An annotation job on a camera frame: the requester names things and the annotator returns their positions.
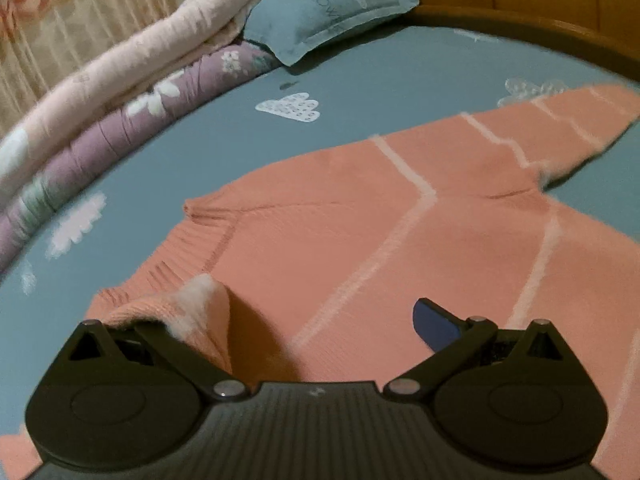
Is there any beige and red patterned curtain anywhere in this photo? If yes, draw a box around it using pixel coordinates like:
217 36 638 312
0 0 177 137

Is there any teal printed pillow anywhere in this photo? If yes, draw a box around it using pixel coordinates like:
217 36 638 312
242 0 421 67

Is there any pale pink floral quilt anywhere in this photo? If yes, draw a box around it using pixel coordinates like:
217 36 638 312
0 0 294 202

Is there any bed with teal floral sheet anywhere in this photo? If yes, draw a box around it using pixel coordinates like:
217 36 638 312
0 19 640 480

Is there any purple floral quilt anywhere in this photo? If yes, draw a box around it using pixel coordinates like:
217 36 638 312
0 42 282 272

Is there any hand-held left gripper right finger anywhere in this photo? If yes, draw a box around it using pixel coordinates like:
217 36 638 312
381 297 575 404

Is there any pink striped knit sweater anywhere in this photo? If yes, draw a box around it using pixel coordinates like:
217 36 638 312
0 82 640 480

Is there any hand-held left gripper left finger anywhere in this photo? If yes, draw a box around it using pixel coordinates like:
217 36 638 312
59 318 249 404

